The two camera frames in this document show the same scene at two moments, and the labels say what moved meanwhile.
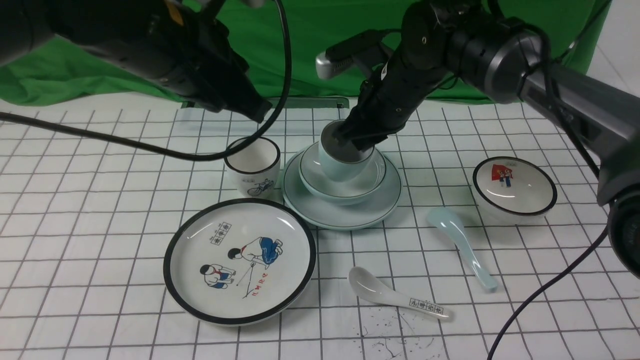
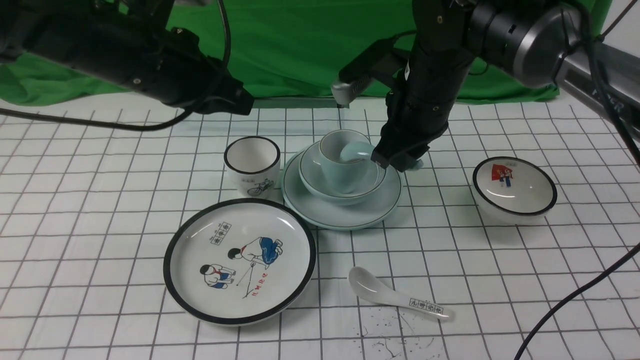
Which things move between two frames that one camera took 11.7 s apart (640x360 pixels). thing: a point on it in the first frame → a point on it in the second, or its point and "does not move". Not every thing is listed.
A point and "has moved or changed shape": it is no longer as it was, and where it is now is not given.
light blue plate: (314, 210) does not move
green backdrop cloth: (315, 24) does not move
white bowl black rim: (510, 191) does not move
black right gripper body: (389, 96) → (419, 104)
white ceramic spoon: (370, 286) does not move
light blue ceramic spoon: (452, 223) has moved or changed shape
